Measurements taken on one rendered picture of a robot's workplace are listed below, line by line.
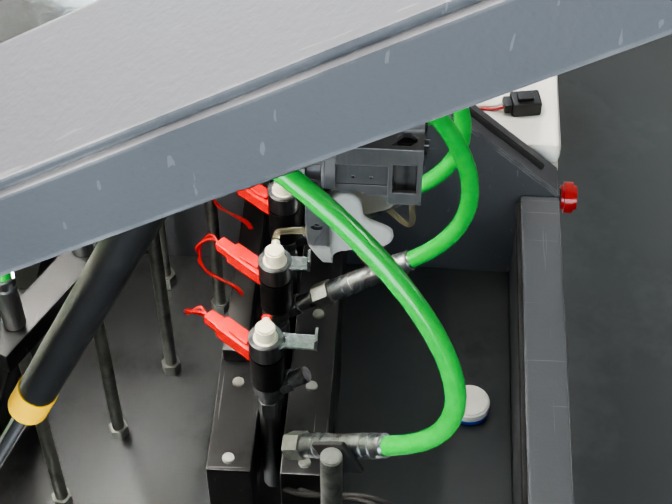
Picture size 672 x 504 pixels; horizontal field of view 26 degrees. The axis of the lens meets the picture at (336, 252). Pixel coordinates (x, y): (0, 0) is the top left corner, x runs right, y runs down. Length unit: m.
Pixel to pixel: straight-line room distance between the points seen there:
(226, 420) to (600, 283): 1.49
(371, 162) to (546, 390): 0.43
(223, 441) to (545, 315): 0.33
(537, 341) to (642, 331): 1.26
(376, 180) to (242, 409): 0.35
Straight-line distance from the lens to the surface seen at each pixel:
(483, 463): 1.41
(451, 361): 0.91
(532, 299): 1.38
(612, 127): 2.94
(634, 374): 2.54
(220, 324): 1.19
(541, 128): 1.49
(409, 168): 0.96
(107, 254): 0.57
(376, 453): 1.02
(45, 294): 1.20
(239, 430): 1.25
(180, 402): 1.45
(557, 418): 1.30
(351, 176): 0.97
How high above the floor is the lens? 2.01
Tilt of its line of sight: 49 degrees down
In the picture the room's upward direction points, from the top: straight up
